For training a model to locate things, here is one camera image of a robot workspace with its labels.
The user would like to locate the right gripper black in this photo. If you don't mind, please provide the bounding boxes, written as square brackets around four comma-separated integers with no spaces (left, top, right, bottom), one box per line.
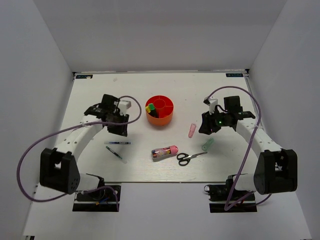
[198,107,230,135]

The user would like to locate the blue pen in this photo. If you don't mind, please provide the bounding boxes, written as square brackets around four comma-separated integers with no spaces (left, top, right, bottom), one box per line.
[104,141,131,145]

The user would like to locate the green black highlighter marker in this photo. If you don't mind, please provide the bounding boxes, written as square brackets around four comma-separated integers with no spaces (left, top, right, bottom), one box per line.
[145,103,158,118]

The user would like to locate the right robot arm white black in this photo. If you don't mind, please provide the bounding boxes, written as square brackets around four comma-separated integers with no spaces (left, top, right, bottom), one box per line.
[199,96,298,200]

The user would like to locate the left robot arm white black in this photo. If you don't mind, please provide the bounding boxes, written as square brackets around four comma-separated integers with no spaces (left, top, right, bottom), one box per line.
[39,94,131,200]

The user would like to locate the pink correction tape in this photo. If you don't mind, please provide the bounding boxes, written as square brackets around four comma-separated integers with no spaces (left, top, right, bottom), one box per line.
[188,123,197,138]

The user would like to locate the green correction tape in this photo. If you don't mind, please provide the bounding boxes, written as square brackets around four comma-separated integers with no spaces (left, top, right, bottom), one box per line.
[201,138,214,152]

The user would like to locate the green pen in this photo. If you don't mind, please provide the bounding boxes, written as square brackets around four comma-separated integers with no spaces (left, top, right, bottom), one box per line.
[105,146,128,164]

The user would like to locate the pink capped eraser bottle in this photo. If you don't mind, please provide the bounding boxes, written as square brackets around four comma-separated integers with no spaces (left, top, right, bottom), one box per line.
[151,145,179,162]

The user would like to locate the orange round organizer container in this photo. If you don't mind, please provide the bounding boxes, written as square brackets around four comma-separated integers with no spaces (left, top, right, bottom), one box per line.
[145,95,174,127]

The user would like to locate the right blue label sticker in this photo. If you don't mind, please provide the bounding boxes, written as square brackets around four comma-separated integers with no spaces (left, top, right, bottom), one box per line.
[225,73,244,78]

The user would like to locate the blue label sticker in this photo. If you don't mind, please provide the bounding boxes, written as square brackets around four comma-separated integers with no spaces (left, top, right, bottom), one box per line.
[225,73,244,78]
[75,74,93,79]

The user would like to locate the left blue label sticker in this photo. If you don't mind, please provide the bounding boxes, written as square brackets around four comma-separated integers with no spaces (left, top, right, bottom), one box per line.
[75,74,93,79]

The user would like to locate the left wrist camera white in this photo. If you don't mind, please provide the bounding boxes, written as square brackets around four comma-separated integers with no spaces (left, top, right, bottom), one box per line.
[117,100,132,115]

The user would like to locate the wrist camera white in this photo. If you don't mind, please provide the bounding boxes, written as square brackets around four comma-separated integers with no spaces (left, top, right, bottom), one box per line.
[203,97,218,115]
[117,100,132,115]

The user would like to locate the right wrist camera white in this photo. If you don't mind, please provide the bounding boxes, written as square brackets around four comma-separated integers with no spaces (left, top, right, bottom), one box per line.
[203,97,218,115]

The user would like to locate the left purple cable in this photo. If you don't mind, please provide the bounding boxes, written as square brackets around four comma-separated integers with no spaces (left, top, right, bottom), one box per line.
[16,95,142,212]

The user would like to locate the black handled scissors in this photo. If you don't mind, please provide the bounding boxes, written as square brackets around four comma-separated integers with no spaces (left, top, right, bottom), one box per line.
[176,152,207,167]

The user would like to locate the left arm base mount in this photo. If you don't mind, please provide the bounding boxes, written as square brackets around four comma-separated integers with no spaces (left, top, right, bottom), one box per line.
[72,185,122,213]

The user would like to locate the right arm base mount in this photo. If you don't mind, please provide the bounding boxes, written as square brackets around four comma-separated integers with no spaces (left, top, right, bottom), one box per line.
[203,175,257,213]

